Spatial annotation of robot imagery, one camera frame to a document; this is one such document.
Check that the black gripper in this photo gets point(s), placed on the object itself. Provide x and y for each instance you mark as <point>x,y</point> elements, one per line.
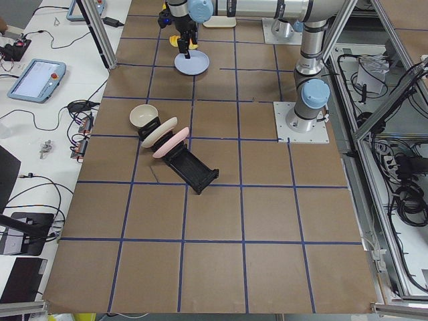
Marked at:
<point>183,23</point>

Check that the blue plate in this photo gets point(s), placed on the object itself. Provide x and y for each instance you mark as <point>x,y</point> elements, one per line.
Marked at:
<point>195,65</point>

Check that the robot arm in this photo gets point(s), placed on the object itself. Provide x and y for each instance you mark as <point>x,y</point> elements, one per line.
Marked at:
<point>185,15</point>
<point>312,93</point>

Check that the cream white plate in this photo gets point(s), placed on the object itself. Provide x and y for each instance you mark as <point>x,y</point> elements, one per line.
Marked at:
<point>153,131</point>

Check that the pink plate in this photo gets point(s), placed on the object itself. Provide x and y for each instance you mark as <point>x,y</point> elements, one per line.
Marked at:
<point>171,143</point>

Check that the white rectangular tray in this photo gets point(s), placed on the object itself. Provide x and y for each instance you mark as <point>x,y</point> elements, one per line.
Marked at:
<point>220,22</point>

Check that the black power adapter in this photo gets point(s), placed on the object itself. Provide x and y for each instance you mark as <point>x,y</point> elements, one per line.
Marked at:
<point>112,22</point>

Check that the small white bowl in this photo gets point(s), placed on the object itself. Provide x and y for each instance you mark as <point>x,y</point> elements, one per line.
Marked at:
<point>142,114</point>

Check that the black dish rack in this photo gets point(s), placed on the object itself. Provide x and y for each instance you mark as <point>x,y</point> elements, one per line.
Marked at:
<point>192,170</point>

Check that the aluminium frame post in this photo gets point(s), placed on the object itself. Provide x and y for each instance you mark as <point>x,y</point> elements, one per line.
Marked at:
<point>98,32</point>

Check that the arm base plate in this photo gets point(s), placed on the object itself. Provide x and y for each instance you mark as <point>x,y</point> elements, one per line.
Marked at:
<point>276,31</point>
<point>293,129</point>

